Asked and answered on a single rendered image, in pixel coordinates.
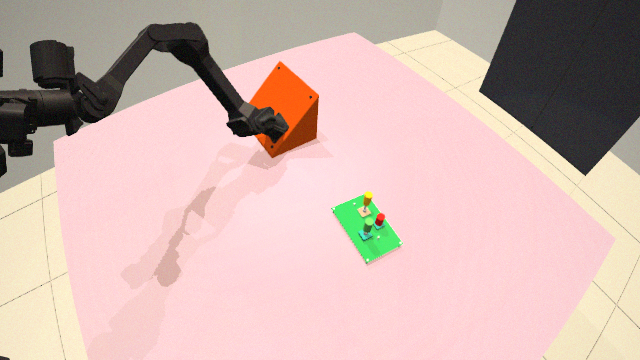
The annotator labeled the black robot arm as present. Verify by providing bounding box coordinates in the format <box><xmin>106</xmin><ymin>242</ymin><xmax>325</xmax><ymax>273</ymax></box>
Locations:
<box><xmin>0</xmin><ymin>22</ymin><xmax>289</xmax><ymax>157</ymax></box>

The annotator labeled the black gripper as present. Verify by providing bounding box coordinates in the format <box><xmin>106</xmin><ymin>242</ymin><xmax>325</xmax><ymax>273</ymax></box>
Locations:
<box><xmin>0</xmin><ymin>49</ymin><xmax>44</xmax><ymax>177</ymax></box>

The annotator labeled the green circuit board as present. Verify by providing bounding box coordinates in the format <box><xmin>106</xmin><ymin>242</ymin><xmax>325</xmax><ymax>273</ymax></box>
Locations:
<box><xmin>331</xmin><ymin>192</ymin><xmax>403</xmax><ymax>264</ymax></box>

